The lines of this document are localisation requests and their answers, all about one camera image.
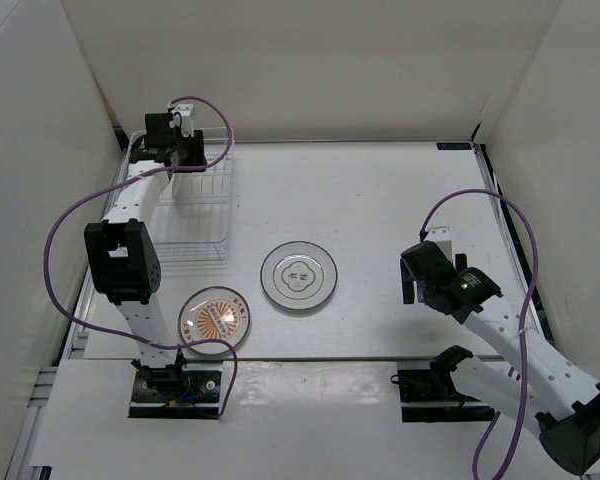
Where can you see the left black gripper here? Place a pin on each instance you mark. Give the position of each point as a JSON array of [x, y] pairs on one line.
[[198, 157]]

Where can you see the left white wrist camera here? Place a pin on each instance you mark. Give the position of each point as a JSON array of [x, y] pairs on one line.
[[182, 118]]

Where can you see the white plate green rim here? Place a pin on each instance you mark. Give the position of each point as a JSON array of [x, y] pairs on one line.
[[299, 277]]

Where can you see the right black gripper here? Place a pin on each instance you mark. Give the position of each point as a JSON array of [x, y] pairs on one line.
[[407, 284]]

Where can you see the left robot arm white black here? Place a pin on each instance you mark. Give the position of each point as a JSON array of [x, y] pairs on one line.
[[123, 261]]

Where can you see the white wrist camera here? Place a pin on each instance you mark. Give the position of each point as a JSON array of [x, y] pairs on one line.
[[441, 236], [182, 118]]

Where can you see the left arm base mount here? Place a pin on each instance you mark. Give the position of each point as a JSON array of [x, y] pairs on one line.
[[183, 391]]

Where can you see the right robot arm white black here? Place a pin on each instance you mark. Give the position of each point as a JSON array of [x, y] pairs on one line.
[[555, 401]]

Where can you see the white wire dish rack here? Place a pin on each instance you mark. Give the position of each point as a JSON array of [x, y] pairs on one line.
[[196, 232]]

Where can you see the white plate orange pattern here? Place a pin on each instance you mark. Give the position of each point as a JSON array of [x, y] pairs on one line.
[[212, 316]]

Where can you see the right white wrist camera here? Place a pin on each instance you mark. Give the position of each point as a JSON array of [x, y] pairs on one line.
[[441, 236]]

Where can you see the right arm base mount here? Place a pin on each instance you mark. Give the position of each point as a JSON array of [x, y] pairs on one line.
[[427, 394]]

